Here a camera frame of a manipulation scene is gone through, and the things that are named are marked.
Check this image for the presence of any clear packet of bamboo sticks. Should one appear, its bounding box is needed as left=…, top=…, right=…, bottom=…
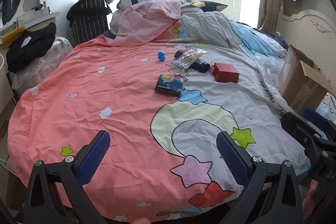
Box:
left=166, top=47, right=206, bottom=73

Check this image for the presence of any black cloth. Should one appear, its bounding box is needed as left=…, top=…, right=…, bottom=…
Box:
left=6, top=22, right=57, bottom=74

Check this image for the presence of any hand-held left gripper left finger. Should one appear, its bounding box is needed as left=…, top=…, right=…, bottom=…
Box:
left=23, top=130, right=116, bottom=224

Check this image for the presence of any blue and black box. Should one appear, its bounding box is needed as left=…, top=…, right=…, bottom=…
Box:
left=154, top=74, right=185, bottom=98

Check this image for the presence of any grey and blue printed duvet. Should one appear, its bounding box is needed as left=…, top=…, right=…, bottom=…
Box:
left=172, top=6, right=292, bottom=62

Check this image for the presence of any brown cardboard box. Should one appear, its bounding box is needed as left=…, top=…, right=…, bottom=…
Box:
left=278, top=45, right=332, bottom=114

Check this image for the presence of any black striped bag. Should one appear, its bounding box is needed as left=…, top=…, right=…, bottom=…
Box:
left=67, top=0, right=113, bottom=45

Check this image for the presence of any clear plastic bag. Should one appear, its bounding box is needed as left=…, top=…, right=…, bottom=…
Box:
left=255, top=52, right=287, bottom=79

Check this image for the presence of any cream carved headboard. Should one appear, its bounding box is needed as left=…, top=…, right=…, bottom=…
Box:
left=278, top=0, right=336, bottom=54

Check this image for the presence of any dark printed pillow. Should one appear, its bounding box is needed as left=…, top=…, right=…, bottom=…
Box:
left=192, top=1, right=229, bottom=13

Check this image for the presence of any dark blue blanket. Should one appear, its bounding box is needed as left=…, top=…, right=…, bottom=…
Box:
left=259, top=30, right=288, bottom=50

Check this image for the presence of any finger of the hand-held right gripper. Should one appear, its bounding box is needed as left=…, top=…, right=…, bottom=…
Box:
left=280, top=112, right=336, bottom=154
left=303, top=107, right=336, bottom=139

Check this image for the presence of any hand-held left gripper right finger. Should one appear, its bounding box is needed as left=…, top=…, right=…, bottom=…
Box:
left=216, top=131, right=305, bottom=224

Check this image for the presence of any pink star printed bedsheet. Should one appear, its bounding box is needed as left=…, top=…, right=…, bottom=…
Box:
left=7, top=35, right=313, bottom=222

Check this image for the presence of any pale pink cloth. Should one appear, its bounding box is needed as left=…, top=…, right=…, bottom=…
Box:
left=110, top=0, right=183, bottom=46

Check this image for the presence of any black cylinder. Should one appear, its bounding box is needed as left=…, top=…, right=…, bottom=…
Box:
left=175, top=50, right=210, bottom=74

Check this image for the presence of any white desk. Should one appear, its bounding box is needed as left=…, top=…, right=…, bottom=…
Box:
left=0, top=6, right=60, bottom=38

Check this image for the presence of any clear plastic wrapped bundle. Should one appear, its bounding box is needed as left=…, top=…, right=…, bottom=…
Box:
left=12, top=36, right=74, bottom=91

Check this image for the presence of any red box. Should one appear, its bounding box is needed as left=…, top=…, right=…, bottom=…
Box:
left=209, top=62, right=240, bottom=83

